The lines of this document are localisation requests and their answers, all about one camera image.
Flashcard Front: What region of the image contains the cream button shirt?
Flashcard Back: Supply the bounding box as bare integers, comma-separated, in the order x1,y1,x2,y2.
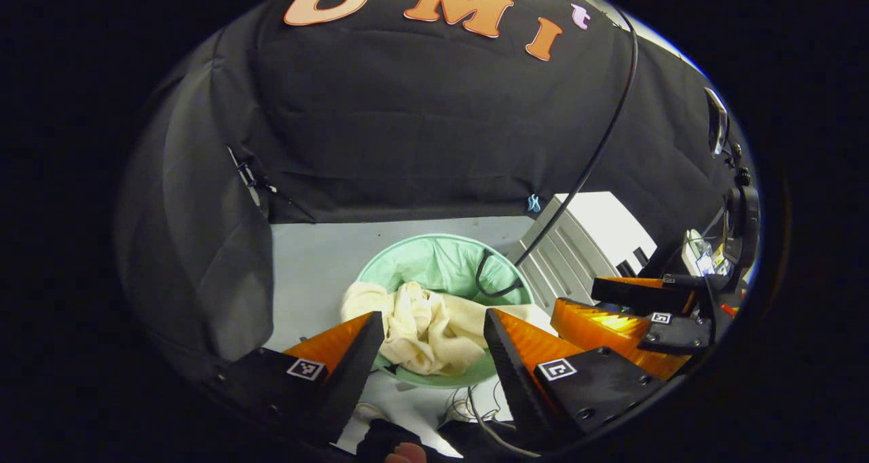
339,281,554,377

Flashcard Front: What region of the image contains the black backdrop clamp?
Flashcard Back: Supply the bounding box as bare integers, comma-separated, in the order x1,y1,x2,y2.
227,144,318,224

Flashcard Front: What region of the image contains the black clothes rack rod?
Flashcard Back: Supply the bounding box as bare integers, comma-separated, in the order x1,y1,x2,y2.
513,8,640,268

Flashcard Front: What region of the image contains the dark cloth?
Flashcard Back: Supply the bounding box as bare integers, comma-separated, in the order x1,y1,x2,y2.
356,419,544,463

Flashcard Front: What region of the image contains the grey framed screen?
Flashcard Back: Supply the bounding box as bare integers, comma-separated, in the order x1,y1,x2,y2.
705,88,729,157

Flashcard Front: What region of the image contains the white electronic device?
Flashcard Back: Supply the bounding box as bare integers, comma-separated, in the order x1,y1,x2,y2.
681,229,722,277

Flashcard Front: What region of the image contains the white plastic box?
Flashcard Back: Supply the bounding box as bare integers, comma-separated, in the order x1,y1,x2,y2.
509,191,658,314

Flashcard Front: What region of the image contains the black backdrop cloth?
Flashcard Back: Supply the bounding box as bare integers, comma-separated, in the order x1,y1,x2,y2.
115,0,754,375

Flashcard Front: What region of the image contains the green laundry hamper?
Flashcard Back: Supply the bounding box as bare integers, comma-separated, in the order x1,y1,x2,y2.
356,234,537,389

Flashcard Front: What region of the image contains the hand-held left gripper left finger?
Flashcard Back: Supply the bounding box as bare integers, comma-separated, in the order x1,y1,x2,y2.
216,310,386,446

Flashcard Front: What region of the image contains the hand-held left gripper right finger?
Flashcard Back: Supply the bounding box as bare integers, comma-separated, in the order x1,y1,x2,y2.
482,307,671,451

